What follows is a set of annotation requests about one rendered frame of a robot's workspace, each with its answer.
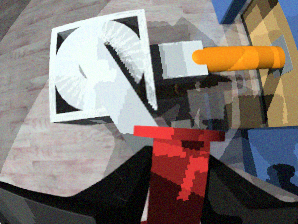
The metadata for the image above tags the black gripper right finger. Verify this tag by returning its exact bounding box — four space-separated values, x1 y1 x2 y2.
200 155 298 224

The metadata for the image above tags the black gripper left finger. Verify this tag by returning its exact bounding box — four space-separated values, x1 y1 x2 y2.
0 145 153 224

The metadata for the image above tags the clear-panelled rack with blue frame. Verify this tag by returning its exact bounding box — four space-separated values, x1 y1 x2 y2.
238 0 251 14

